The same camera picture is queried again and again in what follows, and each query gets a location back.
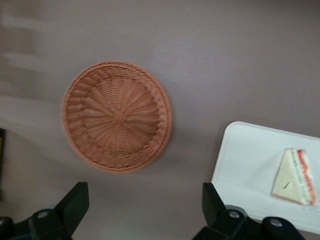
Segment cream plastic tray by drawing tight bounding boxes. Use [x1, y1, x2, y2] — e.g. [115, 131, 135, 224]
[209, 121, 320, 235]

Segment triangle sandwich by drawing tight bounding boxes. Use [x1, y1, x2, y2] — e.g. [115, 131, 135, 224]
[270, 147, 317, 207]

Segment black control box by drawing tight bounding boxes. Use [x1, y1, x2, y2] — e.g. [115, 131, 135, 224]
[0, 127, 7, 201]

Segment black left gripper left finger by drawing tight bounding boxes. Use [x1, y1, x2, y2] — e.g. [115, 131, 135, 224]
[28, 181, 90, 240]

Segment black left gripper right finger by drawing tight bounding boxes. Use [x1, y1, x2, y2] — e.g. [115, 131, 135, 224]
[193, 182, 252, 240]

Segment round brown wicker basket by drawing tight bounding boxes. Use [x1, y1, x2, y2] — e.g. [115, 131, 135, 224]
[61, 59, 174, 175]

